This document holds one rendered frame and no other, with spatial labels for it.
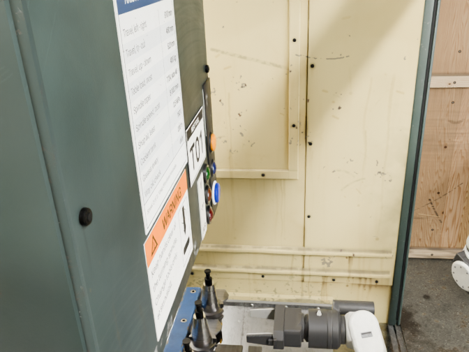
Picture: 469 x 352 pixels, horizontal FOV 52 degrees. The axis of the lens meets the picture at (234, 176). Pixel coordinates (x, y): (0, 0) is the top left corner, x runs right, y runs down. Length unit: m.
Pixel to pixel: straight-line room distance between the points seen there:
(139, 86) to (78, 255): 0.15
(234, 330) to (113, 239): 1.39
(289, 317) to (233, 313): 0.59
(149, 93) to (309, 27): 0.97
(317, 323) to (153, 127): 0.80
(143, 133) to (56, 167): 0.14
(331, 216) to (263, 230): 0.22
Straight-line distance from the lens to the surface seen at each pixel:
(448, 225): 3.56
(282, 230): 1.57
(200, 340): 1.07
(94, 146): 0.31
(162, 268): 0.47
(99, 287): 0.33
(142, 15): 0.41
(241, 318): 1.74
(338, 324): 1.15
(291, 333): 1.15
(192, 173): 0.58
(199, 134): 0.62
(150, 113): 0.42
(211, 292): 1.13
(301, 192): 1.50
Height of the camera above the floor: 1.97
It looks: 24 degrees down
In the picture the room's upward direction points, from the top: 3 degrees counter-clockwise
